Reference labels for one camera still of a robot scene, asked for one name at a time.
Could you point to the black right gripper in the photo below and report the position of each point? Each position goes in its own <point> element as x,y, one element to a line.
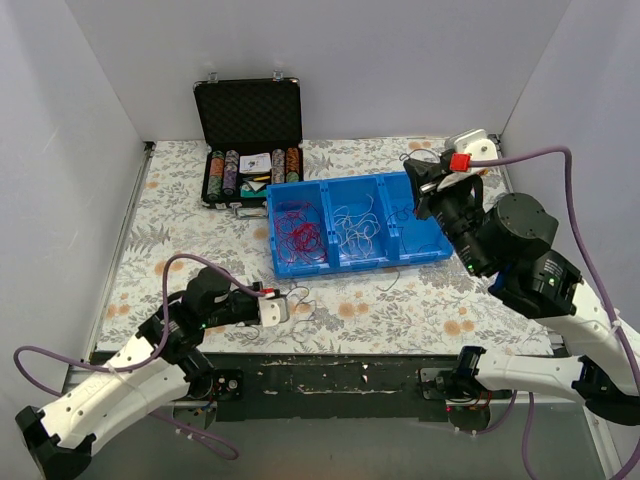
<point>426,185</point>

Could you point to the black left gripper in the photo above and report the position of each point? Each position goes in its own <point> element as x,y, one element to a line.
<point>252,307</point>

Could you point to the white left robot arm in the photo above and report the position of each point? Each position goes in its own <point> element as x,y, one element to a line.
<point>161,362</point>

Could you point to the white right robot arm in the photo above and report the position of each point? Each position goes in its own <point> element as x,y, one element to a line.
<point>511,243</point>

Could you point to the blue three-compartment plastic bin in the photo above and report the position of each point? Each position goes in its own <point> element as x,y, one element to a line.
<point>349,224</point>

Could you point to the black poker chip case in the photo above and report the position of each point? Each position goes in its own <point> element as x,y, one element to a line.
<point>253,133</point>

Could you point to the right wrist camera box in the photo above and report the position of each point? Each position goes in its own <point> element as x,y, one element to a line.
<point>472,149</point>

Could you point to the black metal base rail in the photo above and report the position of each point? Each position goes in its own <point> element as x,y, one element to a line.
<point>240,387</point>

